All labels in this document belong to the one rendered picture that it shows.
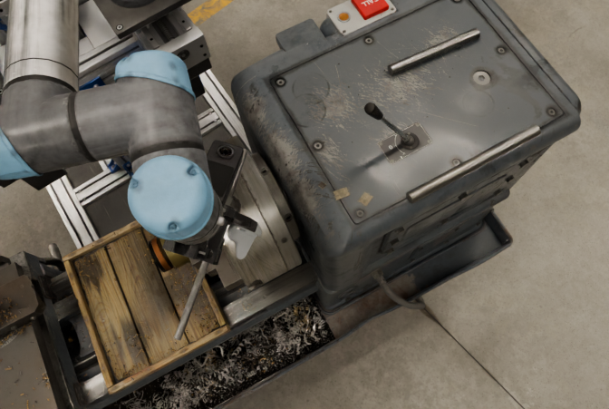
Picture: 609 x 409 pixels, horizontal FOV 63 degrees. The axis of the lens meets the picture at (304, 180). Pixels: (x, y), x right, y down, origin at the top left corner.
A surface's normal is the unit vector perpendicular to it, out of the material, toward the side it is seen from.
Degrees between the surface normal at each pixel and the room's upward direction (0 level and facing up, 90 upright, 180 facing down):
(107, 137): 56
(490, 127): 0
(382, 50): 0
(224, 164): 21
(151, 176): 13
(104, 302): 0
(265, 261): 63
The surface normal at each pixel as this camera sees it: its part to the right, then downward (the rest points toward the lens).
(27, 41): 0.02, -0.48
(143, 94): -0.05, -0.20
